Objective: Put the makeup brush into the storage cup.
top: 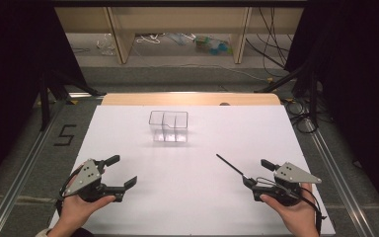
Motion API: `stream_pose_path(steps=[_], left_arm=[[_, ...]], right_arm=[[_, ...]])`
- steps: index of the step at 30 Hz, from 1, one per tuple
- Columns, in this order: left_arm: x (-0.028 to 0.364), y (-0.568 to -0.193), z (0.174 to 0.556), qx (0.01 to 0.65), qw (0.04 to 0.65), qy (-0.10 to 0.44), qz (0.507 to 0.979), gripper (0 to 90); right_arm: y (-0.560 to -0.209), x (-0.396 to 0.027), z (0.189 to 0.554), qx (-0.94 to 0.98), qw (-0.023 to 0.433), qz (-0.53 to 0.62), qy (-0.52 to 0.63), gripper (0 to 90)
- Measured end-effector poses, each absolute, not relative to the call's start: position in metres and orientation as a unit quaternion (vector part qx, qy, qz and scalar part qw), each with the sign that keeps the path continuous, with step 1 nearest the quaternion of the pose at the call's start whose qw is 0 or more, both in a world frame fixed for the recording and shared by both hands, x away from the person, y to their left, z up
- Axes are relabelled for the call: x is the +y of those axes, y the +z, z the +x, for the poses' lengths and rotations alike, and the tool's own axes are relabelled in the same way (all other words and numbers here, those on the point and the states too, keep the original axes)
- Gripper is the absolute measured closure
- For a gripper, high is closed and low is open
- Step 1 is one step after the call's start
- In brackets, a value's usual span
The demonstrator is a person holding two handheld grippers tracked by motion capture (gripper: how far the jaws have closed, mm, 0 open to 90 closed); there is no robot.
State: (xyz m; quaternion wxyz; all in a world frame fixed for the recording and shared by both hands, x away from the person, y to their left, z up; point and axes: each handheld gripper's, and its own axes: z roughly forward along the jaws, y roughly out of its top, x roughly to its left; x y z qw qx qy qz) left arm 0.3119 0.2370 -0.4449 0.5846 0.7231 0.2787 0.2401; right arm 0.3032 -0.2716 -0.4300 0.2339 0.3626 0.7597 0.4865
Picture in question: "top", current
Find thin grey wire loop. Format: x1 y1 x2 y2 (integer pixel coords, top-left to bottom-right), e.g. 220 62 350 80
256 177 297 198

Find black stand legs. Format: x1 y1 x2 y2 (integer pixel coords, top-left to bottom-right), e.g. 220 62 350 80
255 62 320 129
38 70 102 132

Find white table mat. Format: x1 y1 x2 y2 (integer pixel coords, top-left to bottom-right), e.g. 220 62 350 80
49 104 338 237

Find thin black stick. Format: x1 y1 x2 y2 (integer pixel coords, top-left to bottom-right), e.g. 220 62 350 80
215 153 246 178

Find aluminium floor rail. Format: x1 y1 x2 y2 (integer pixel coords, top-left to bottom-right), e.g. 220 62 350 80
302 118 376 237
0 98 67 237

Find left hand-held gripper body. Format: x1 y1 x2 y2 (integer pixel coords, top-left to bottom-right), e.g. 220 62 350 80
62 158 126 203

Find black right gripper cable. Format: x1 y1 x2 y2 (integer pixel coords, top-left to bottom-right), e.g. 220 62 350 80
295 187 328 235

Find clear plastic bag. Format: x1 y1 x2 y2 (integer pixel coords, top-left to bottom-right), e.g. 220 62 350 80
96 33 116 56

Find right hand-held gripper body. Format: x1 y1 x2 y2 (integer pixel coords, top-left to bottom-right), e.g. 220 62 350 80
251 161 323 207

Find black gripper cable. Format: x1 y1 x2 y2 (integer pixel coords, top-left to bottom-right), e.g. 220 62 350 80
54 166 87 216
295 187 328 235

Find wooden shelf unit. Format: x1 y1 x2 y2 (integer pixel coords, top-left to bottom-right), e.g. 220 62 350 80
54 6 305 65

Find bundle of black cables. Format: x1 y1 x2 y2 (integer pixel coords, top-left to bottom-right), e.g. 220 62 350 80
245 7 294 70

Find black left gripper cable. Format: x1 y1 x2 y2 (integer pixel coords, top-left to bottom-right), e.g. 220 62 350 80
54 166 87 216

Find white cord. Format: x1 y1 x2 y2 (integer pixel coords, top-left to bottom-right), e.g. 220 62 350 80
135 33 166 44

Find person's right hand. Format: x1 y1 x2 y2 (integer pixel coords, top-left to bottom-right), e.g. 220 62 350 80
260 182 320 237

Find colourful plastic bag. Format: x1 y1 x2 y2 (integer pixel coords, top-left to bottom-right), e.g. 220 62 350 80
193 34 234 56

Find person's left hand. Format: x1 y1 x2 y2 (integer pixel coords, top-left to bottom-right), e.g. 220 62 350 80
47 194 116 237

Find dark curtain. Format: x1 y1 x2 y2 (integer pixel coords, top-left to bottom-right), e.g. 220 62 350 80
284 0 379 225
0 0 87 196

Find clear plastic organizer box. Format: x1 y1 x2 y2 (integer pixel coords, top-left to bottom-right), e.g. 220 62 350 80
148 110 190 143

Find coiled black floor cable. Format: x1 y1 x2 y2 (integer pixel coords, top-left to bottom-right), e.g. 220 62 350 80
284 98 319 134

